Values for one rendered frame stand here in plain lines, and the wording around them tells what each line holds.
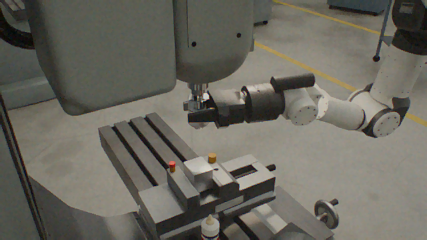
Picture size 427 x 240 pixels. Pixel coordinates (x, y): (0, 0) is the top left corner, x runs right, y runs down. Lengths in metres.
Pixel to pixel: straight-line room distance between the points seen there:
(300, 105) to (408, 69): 0.30
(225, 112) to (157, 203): 0.30
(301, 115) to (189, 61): 0.31
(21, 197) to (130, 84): 0.22
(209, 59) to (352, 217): 1.89
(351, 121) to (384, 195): 1.69
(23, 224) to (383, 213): 2.18
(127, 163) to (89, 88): 0.64
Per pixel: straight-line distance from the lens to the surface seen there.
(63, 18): 0.53
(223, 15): 0.65
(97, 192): 2.53
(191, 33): 0.63
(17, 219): 0.60
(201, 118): 0.80
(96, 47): 0.55
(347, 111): 0.97
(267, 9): 5.74
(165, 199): 0.94
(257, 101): 0.81
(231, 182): 0.92
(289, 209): 1.32
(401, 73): 1.00
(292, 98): 0.84
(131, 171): 1.15
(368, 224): 2.41
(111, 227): 1.06
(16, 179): 0.56
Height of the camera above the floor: 1.62
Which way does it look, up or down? 31 degrees down
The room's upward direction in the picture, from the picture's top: straight up
